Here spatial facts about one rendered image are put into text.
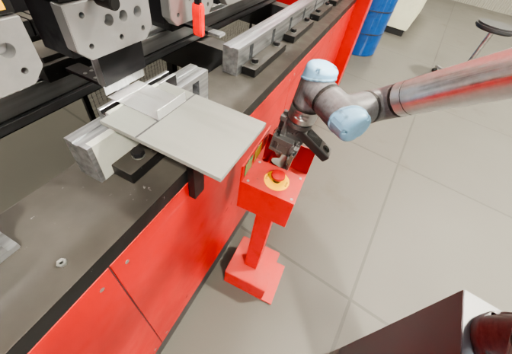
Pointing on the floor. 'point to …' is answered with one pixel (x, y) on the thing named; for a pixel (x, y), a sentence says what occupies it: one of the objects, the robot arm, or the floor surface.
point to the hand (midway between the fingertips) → (286, 170)
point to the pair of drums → (379, 13)
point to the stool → (488, 34)
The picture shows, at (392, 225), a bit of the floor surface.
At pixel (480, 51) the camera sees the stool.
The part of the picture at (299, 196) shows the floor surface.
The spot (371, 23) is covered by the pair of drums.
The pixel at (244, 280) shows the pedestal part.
